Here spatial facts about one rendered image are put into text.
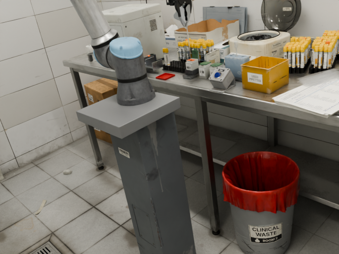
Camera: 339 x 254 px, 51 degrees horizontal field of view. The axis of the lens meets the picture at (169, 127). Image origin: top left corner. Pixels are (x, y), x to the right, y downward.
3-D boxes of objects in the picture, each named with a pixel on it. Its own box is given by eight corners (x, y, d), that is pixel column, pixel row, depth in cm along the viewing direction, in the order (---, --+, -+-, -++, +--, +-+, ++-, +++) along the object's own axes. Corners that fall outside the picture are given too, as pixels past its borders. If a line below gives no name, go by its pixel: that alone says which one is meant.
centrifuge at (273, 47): (218, 65, 176) (215, 40, 170) (259, 49, 189) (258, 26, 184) (253, 73, 157) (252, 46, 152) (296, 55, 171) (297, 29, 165)
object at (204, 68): (199, 77, 162) (198, 64, 159) (206, 74, 165) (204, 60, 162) (206, 79, 159) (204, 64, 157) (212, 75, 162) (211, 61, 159)
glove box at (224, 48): (209, 60, 185) (208, 42, 181) (237, 48, 199) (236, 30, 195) (228, 62, 177) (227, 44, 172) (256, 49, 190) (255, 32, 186)
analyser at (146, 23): (103, 65, 208) (90, 13, 195) (138, 52, 224) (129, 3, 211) (135, 71, 187) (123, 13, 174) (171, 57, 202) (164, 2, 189)
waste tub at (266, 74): (241, 88, 143) (239, 65, 138) (261, 78, 150) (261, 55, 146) (269, 94, 133) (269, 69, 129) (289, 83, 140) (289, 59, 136)
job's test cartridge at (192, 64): (186, 73, 166) (184, 60, 163) (193, 70, 169) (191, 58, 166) (192, 74, 163) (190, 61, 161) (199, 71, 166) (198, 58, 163)
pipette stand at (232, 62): (224, 79, 155) (222, 57, 151) (233, 74, 160) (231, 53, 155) (243, 82, 149) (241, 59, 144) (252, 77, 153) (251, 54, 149)
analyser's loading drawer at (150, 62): (128, 66, 191) (127, 57, 189) (138, 62, 195) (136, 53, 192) (153, 70, 177) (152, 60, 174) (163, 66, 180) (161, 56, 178)
